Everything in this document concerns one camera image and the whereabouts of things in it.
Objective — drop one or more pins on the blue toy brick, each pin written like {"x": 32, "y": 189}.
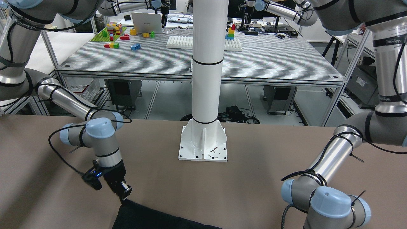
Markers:
{"x": 135, "y": 46}

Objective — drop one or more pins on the white plastic basket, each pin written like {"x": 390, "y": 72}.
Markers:
{"x": 86, "y": 88}

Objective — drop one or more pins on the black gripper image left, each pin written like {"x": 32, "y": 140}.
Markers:
{"x": 115, "y": 175}

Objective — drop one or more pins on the black printed t-shirt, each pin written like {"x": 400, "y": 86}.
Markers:
{"x": 132, "y": 215}

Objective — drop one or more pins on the stacked coloured brick tower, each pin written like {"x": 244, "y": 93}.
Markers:
{"x": 231, "y": 32}

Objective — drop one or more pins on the silver robot arm image right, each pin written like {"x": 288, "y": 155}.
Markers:
{"x": 308, "y": 190}

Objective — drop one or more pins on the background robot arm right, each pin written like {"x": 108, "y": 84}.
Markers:
{"x": 306, "y": 15}

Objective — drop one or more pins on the white laptop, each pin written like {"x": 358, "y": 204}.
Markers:
{"x": 147, "y": 22}

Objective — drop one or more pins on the large aluminium workbench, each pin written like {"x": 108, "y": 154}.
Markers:
{"x": 264, "y": 60}

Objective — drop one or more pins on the white central pillar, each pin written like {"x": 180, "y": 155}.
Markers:
{"x": 203, "y": 138}

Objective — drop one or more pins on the silver robot arm image left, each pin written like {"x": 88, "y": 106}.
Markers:
{"x": 27, "y": 19}

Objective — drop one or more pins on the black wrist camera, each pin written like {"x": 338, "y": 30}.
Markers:
{"x": 91, "y": 177}

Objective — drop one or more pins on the green building plate with bricks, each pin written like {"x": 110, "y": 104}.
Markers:
{"x": 110, "y": 33}

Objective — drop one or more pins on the grey control box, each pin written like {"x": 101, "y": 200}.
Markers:
{"x": 124, "y": 92}
{"x": 279, "y": 99}

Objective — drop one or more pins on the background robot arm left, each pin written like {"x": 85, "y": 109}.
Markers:
{"x": 133, "y": 6}

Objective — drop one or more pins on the white ribbed tray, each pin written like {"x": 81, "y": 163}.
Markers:
{"x": 185, "y": 42}

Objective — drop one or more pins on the red yellow green brick bar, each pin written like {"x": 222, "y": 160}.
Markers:
{"x": 112, "y": 45}

